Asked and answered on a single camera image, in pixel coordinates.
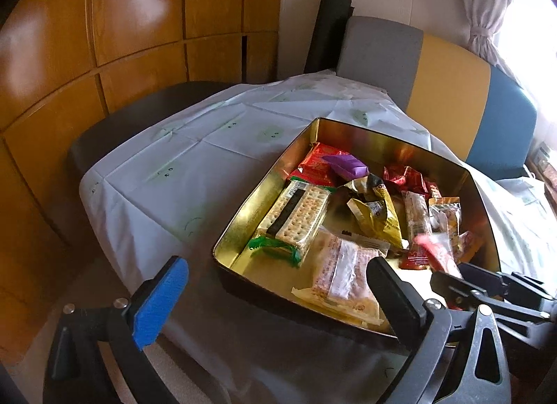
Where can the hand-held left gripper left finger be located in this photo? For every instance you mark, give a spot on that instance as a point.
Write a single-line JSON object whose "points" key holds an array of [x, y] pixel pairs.
{"points": [[159, 304]]}

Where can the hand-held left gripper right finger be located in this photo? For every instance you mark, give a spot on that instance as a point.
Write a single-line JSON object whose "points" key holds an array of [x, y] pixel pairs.
{"points": [[394, 304]]}

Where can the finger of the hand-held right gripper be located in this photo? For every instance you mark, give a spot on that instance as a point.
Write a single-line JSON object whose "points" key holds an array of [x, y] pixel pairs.
{"points": [[448, 284], [500, 282]]}

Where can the red white snack packet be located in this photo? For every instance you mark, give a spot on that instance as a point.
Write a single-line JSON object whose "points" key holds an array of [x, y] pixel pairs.
{"points": [[439, 254]]}

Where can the dark red snack packet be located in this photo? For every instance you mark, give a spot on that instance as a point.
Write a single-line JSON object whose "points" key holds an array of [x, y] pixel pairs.
{"points": [[411, 261]]}

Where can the clear pastry packet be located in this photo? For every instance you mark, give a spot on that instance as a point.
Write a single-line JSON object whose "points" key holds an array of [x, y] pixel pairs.
{"points": [[339, 273]]}

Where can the clear orange nut bag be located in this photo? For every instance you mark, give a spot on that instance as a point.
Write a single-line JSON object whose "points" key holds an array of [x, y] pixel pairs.
{"points": [[446, 212]]}

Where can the sesame bar packet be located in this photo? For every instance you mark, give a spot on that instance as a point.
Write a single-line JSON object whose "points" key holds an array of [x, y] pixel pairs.
{"points": [[417, 215]]}

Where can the yellow green snack bag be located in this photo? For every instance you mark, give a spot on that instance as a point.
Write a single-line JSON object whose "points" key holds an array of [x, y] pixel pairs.
{"points": [[378, 217]]}

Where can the green cracker packet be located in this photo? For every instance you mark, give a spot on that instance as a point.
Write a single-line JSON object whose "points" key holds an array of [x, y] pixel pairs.
{"points": [[296, 212]]}

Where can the purple snack packet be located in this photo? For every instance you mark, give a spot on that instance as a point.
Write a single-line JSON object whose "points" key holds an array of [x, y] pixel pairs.
{"points": [[346, 165]]}

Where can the gold tin box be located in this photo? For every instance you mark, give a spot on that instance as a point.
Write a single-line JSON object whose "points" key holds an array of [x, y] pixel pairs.
{"points": [[374, 138]]}

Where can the red green snack packet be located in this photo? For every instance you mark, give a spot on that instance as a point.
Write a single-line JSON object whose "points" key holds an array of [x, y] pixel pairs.
{"points": [[313, 160]]}

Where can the white plastic tablecloth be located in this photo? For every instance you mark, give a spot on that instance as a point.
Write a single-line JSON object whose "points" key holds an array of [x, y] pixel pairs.
{"points": [[196, 160]]}

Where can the grey yellow blue sofa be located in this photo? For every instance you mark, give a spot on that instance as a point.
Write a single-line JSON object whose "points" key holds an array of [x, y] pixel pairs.
{"points": [[448, 82]]}

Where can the window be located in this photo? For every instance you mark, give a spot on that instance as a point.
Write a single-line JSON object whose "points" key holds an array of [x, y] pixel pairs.
{"points": [[535, 38]]}

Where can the tied floral curtain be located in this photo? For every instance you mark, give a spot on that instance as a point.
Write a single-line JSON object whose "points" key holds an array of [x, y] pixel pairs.
{"points": [[483, 17]]}

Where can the black rolled mat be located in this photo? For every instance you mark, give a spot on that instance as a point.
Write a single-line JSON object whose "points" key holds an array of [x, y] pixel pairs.
{"points": [[326, 30]]}

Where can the wooden wardrobe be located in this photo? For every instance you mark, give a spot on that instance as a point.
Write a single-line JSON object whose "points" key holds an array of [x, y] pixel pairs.
{"points": [[130, 17]]}

